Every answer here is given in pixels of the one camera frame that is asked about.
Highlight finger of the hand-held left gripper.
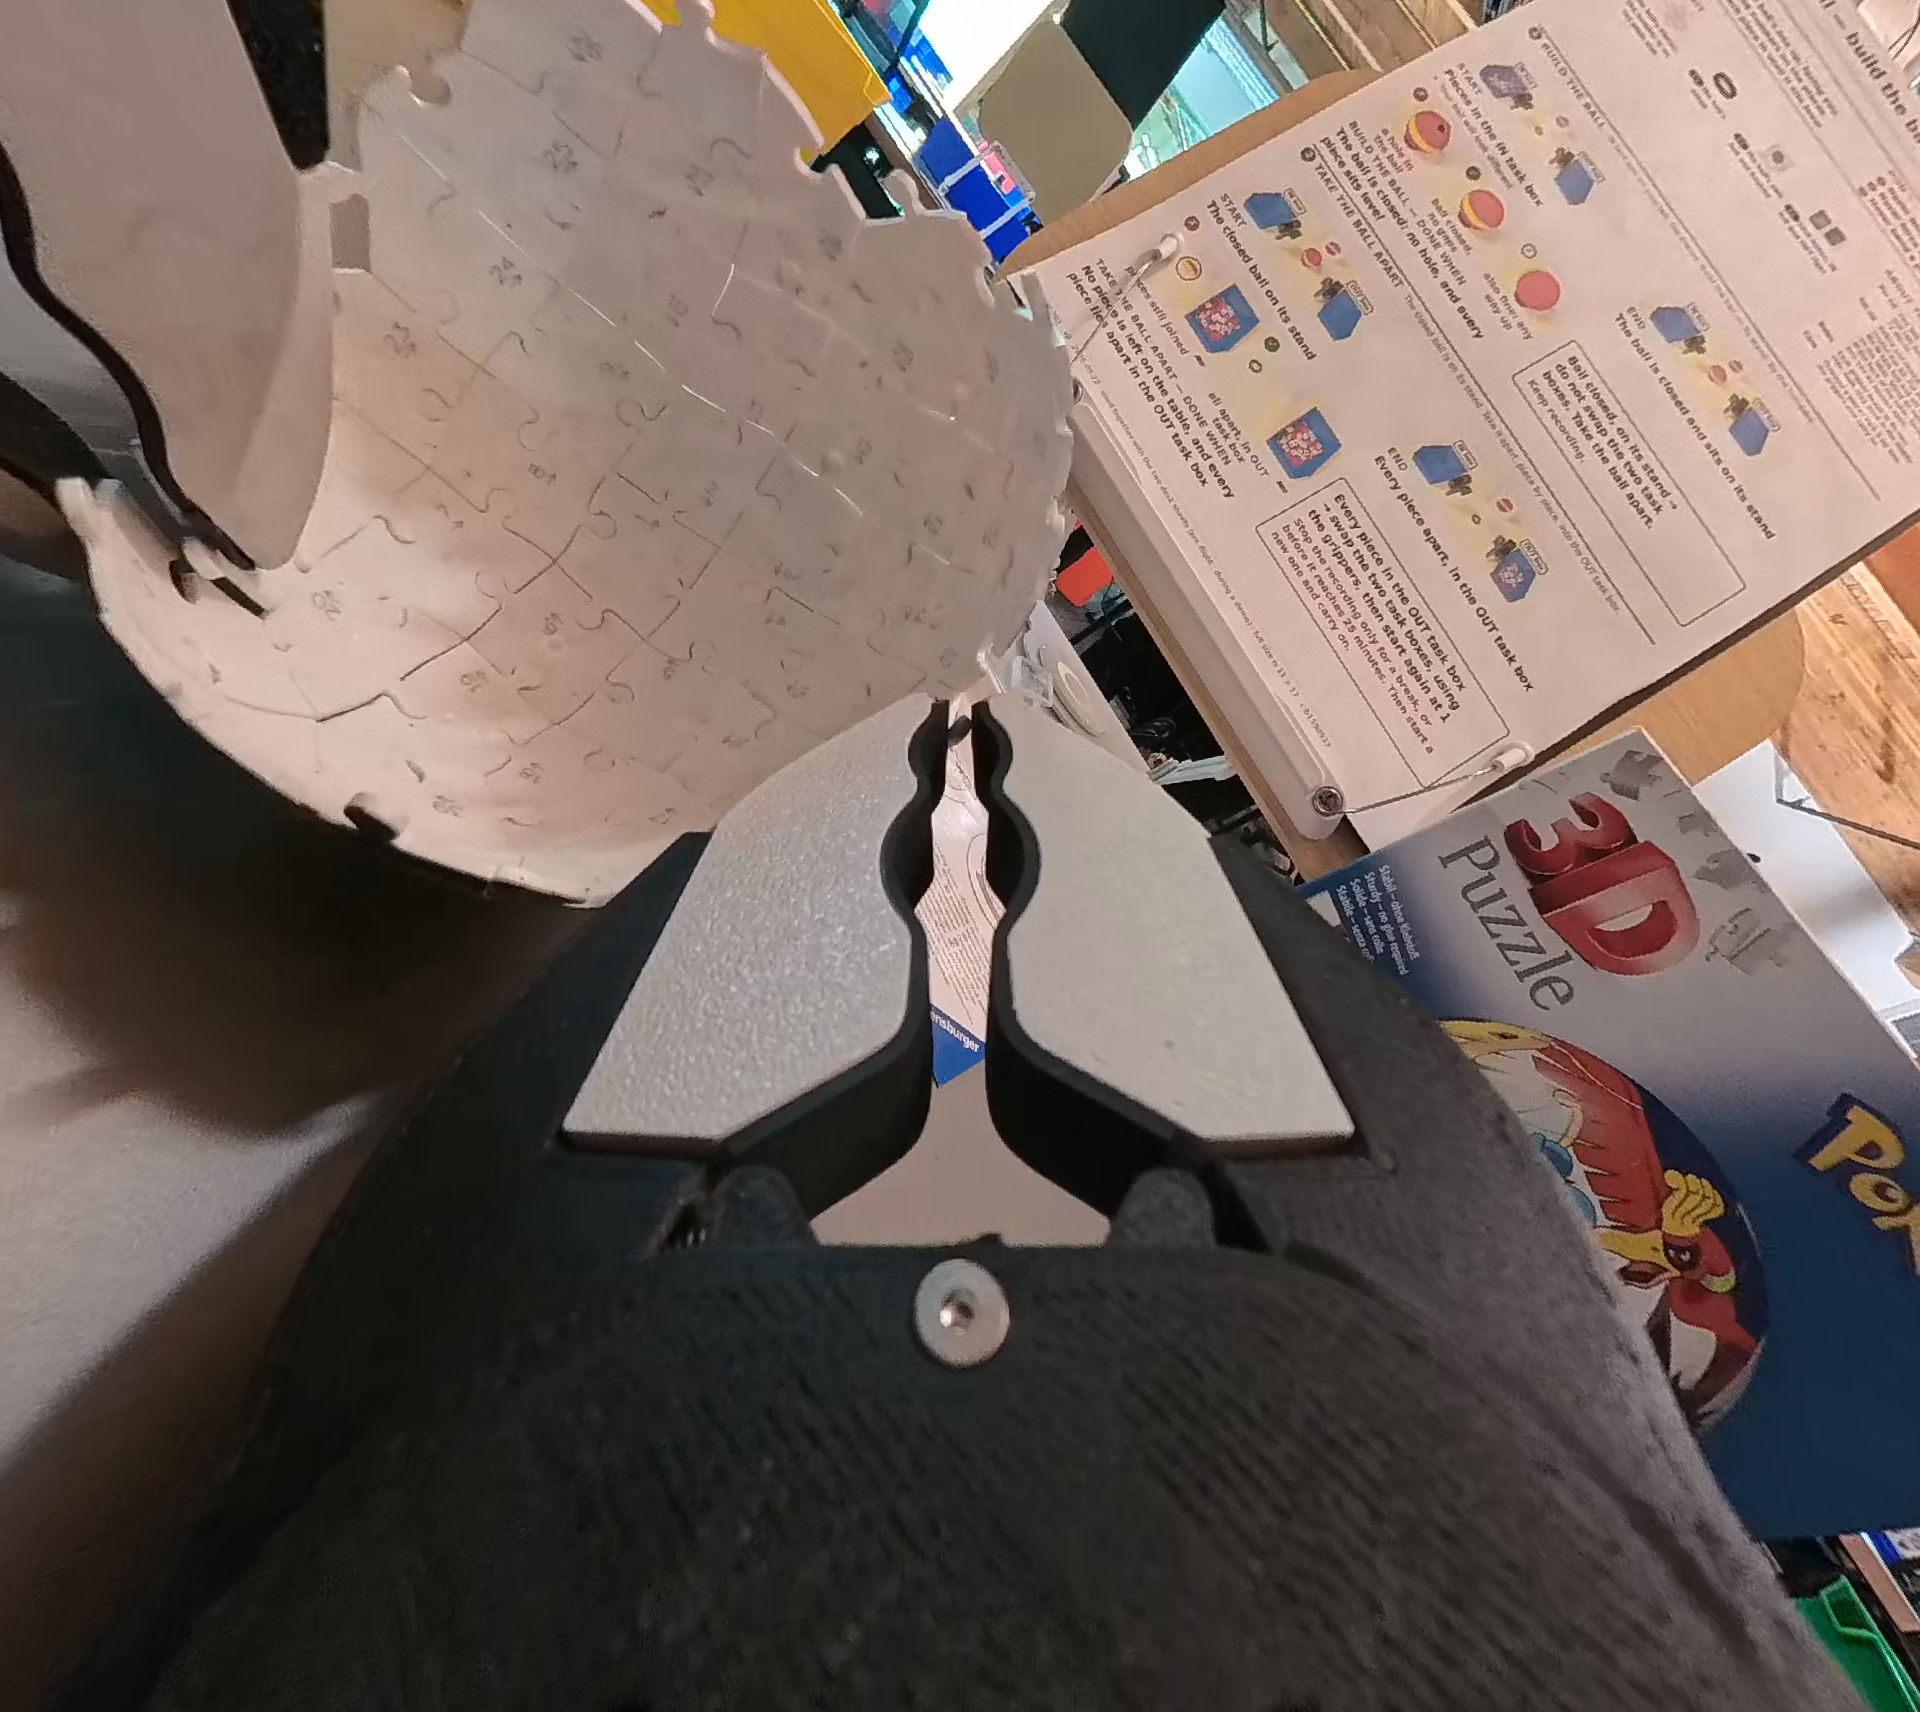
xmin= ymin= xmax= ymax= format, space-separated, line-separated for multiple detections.
xmin=0 ymin=0 xmax=337 ymax=615

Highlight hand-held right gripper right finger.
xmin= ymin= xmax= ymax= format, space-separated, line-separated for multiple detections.
xmin=971 ymin=696 xmax=1360 ymax=1215

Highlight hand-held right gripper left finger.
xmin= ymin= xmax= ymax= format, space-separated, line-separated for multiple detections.
xmin=561 ymin=696 xmax=950 ymax=1215

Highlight partly built puzzle ball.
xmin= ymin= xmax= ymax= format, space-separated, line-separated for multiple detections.
xmin=56 ymin=0 xmax=1079 ymax=908

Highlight colourful puzzle box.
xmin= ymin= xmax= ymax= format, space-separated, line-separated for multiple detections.
xmin=1295 ymin=728 xmax=1920 ymax=1544

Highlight white diagram sheet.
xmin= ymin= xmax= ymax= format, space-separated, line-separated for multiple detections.
xmin=914 ymin=753 xmax=1002 ymax=1088

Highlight white plastic tray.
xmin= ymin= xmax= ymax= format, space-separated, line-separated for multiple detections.
xmin=990 ymin=608 xmax=1151 ymax=773

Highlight thin steel tension rod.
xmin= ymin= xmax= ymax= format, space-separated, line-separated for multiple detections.
xmin=1770 ymin=753 xmax=1920 ymax=878

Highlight white instruction sheet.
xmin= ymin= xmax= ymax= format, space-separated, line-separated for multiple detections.
xmin=1026 ymin=0 xmax=1920 ymax=845

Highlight blue storage bins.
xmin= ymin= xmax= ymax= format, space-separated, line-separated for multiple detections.
xmin=906 ymin=115 xmax=1039 ymax=263

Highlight tan square panel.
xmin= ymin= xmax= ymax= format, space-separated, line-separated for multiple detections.
xmin=974 ymin=16 xmax=1137 ymax=224

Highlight black square panel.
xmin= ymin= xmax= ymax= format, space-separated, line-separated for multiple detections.
xmin=1056 ymin=0 xmax=1230 ymax=134

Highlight green plastic crate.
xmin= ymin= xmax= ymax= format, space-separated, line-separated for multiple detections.
xmin=1792 ymin=1532 xmax=1920 ymax=1712

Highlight black wire basket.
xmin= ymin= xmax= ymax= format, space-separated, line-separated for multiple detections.
xmin=845 ymin=0 xmax=942 ymax=82

